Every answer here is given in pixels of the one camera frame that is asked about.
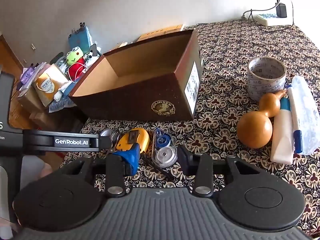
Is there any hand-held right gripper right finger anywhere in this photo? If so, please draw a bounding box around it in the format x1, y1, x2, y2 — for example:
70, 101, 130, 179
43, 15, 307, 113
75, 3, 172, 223
177, 145, 262, 197

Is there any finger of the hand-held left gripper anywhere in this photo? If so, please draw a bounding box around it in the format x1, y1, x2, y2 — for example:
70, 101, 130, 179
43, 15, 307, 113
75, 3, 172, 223
22, 129, 118, 155

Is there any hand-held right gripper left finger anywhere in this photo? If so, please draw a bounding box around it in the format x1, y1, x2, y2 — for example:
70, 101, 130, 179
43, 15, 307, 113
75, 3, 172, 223
59, 142, 140, 198

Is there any clear blue correction tape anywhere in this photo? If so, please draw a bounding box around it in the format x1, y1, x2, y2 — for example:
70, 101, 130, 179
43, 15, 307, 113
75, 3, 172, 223
151, 127, 178, 168

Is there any yellow tape measure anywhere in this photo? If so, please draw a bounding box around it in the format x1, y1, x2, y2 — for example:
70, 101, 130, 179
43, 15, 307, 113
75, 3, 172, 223
115, 128, 150, 154

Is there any thin black stick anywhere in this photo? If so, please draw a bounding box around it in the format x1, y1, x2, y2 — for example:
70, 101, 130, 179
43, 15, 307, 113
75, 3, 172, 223
146, 159, 174, 182

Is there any silver metal clip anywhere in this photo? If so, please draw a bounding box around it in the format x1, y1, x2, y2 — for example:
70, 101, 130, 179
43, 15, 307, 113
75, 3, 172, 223
109, 130, 121, 153

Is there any brown cardboard box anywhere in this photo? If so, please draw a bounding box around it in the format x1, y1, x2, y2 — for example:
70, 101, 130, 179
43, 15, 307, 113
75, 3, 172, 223
69, 29, 203, 122

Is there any purple package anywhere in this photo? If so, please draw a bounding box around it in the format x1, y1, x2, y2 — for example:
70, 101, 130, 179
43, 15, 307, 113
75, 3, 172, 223
20, 66, 38, 90

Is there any blue floral cloth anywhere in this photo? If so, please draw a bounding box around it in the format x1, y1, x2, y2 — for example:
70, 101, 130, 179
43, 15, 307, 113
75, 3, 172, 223
49, 95, 75, 113

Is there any yellow printed paper bag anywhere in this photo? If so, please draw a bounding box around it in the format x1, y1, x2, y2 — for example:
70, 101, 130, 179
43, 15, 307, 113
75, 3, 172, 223
34, 64, 68, 107

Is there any grey keypad device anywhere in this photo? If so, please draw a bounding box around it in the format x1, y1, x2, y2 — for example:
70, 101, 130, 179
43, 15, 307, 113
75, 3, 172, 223
50, 52, 67, 68

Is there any brown gourd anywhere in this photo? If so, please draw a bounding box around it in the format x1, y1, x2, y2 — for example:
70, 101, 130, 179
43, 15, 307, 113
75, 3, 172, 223
237, 89, 286, 149

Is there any green frog plush toy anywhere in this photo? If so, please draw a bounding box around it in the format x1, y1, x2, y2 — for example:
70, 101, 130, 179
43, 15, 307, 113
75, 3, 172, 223
66, 47, 88, 78

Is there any panda plush toy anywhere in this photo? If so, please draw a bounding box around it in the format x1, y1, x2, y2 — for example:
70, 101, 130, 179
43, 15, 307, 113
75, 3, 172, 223
82, 51, 99, 62

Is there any white glue bottle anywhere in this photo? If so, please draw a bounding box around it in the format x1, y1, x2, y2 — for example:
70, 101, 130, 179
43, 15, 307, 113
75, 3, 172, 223
270, 97, 295, 165

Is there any printed tape roll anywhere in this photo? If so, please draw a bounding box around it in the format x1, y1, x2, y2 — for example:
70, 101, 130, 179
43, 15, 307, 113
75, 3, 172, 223
247, 57, 287, 102

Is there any white blue marker pen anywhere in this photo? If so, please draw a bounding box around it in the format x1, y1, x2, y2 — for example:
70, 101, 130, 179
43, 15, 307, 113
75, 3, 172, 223
286, 85, 303, 154

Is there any yellow book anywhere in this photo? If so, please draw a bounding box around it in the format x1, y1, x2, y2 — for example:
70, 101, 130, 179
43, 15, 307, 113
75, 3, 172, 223
136, 24, 185, 42

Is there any clear plastic bag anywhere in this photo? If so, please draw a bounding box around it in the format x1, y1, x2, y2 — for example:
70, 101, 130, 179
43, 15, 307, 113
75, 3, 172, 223
290, 76, 320, 155

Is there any white power strip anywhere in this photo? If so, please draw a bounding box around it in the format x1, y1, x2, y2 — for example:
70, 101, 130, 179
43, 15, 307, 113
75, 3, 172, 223
255, 13, 293, 27

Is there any black charger adapter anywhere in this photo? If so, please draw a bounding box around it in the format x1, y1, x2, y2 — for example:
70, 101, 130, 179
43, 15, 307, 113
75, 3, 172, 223
276, 3, 287, 18

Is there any white cable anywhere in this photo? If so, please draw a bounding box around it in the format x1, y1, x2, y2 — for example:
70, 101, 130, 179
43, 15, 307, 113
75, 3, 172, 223
66, 61, 88, 81

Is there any grey power cord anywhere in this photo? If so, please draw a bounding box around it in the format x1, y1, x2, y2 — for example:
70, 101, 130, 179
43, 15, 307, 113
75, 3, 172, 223
241, 0, 287, 20

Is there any black charger cable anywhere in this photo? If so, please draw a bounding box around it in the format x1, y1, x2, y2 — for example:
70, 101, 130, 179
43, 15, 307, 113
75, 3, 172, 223
250, 1, 295, 32

